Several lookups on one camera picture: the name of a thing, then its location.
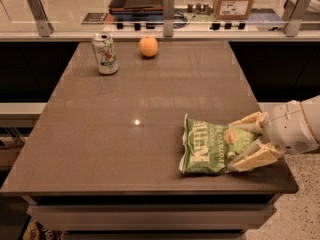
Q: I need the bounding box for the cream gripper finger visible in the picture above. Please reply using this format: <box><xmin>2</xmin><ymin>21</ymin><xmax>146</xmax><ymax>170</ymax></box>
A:
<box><xmin>227</xmin><ymin>139</ymin><xmax>282</xmax><ymax>172</ymax></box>
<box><xmin>229</xmin><ymin>112</ymin><xmax>268</xmax><ymax>134</ymax></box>

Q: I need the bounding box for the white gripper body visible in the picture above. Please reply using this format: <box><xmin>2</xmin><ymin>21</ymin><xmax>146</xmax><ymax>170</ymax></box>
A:
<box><xmin>265</xmin><ymin>100</ymin><xmax>320</xmax><ymax>154</ymax></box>

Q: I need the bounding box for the green jalapeno chip bag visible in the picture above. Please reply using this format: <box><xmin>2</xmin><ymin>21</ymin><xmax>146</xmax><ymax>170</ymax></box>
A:
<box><xmin>179</xmin><ymin>115</ymin><xmax>259</xmax><ymax>175</ymax></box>

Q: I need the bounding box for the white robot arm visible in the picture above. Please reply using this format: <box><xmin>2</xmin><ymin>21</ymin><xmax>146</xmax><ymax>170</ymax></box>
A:
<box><xmin>227</xmin><ymin>96</ymin><xmax>320</xmax><ymax>172</ymax></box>

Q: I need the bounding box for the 7up soda can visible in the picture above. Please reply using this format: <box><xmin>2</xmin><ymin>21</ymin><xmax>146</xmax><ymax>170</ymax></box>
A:
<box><xmin>91</xmin><ymin>33</ymin><xmax>118</xmax><ymax>75</ymax></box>

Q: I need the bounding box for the snack bag under table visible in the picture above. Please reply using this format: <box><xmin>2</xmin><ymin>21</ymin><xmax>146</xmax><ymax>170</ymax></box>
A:
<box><xmin>23</xmin><ymin>220</ymin><xmax>61</xmax><ymax>240</ymax></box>

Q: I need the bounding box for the cardboard box with label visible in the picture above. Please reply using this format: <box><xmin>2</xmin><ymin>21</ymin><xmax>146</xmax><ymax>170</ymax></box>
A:
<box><xmin>213</xmin><ymin>0</ymin><xmax>254</xmax><ymax>20</ymax></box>

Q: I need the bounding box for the orange fruit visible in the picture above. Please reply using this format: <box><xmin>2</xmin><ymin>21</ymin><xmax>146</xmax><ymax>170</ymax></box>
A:
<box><xmin>139</xmin><ymin>36</ymin><xmax>158</xmax><ymax>57</ymax></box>

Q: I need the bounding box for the right metal railing post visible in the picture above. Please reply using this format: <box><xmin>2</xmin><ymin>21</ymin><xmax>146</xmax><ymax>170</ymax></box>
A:
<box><xmin>282</xmin><ymin>0</ymin><xmax>311</xmax><ymax>37</ymax></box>

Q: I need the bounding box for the metal railing post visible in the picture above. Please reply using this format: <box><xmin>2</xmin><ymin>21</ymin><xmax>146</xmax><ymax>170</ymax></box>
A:
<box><xmin>163</xmin><ymin>0</ymin><xmax>175</xmax><ymax>37</ymax></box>
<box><xmin>282</xmin><ymin>0</ymin><xmax>311</xmax><ymax>37</ymax></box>
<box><xmin>27</xmin><ymin>0</ymin><xmax>53</xmax><ymax>37</ymax></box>

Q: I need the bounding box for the middle metal railing post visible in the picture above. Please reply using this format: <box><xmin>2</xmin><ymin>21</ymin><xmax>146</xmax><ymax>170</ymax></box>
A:
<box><xmin>163</xmin><ymin>0</ymin><xmax>175</xmax><ymax>37</ymax></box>

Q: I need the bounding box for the left metal railing post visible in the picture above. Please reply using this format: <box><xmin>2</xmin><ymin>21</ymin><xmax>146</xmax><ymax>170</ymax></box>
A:
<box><xmin>27</xmin><ymin>0</ymin><xmax>53</xmax><ymax>37</ymax></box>

